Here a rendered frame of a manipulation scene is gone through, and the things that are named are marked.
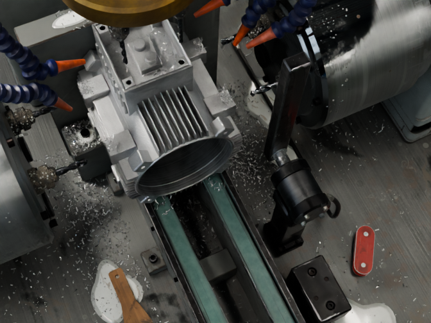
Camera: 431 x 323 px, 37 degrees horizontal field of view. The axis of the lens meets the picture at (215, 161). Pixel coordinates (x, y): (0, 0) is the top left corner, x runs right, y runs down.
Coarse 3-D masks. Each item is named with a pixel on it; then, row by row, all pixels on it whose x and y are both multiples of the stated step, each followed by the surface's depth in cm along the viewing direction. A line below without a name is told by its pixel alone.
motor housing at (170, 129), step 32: (192, 64) 95; (160, 96) 88; (192, 96) 91; (96, 128) 96; (128, 128) 90; (160, 128) 87; (192, 128) 86; (160, 160) 102; (192, 160) 102; (224, 160) 98; (128, 192) 93; (160, 192) 99
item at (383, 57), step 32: (288, 0) 89; (320, 0) 88; (352, 0) 89; (384, 0) 89; (416, 0) 92; (256, 32) 97; (320, 32) 87; (352, 32) 88; (384, 32) 90; (416, 32) 91; (320, 64) 88; (352, 64) 89; (384, 64) 91; (416, 64) 94; (320, 96) 92; (352, 96) 93; (384, 96) 98
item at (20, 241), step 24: (0, 120) 83; (24, 120) 90; (0, 144) 79; (24, 144) 97; (0, 168) 78; (24, 168) 85; (48, 168) 87; (0, 192) 79; (24, 192) 80; (0, 216) 80; (24, 216) 81; (48, 216) 85; (0, 240) 82; (24, 240) 84; (48, 240) 88; (0, 264) 89
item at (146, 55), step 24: (96, 24) 88; (168, 24) 88; (96, 48) 91; (120, 48) 90; (144, 48) 88; (168, 48) 90; (120, 72) 89; (144, 72) 88; (168, 72) 85; (192, 72) 87; (120, 96) 88; (144, 96) 87
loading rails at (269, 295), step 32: (224, 192) 103; (160, 224) 101; (224, 224) 100; (256, 224) 111; (160, 256) 108; (192, 256) 98; (224, 256) 106; (256, 256) 98; (192, 288) 96; (256, 288) 97; (288, 288) 106; (192, 320) 102; (224, 320) 94; (288, 320) 94
